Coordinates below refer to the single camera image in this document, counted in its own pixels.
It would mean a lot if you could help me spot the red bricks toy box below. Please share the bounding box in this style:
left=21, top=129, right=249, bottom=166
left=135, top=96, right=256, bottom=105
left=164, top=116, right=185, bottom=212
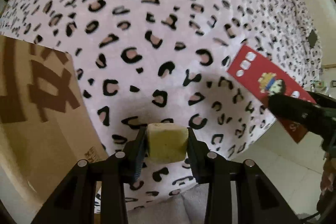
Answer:
left=227, top=45, right=315, bottom=143

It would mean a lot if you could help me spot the pink leopard print blanket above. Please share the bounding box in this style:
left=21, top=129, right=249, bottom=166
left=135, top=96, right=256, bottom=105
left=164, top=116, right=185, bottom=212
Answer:
left=0, top=0, right=324, bottom=212

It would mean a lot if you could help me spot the brown cardboard box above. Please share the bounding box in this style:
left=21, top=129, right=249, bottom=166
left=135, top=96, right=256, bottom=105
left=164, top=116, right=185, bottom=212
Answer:
left=1, top=36, right=108, bottom=210

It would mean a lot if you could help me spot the person's right hand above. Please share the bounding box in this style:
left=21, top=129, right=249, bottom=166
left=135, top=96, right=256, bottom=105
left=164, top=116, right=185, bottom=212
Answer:
left=320, top=158, right=336, bottom=194

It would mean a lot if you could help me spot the yellow sponge cube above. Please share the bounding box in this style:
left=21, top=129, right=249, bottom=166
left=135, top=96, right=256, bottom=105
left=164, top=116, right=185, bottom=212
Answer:
left=146, top=123, right=189, bottom=164

